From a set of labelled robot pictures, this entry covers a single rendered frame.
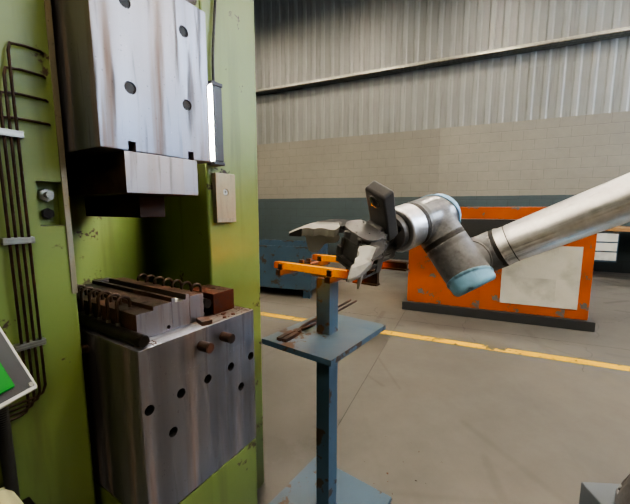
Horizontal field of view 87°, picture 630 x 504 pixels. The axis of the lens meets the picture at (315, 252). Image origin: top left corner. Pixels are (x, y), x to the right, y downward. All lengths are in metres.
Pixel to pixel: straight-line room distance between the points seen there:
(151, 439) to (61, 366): 0.28
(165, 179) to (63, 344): 0.46
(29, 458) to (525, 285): 4.06
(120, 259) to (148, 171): 0.58
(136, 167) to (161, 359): 0.46
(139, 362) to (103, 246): 0.61
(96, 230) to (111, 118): 0.58
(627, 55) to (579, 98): 0.92
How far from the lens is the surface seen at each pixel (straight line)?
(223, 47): 1.38
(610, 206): 0.82
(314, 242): 0.61
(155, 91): 0.97
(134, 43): 0.98
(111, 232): 1.41
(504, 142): 8.32
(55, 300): 0.99
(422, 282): 4.25
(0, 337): 0.71
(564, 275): 4.30
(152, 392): 0.94
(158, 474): 1.05
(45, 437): 1.09
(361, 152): 8.64
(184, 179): 0.98
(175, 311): 0.98
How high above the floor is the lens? 1.23
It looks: 7 degrees down
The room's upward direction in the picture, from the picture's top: straight up
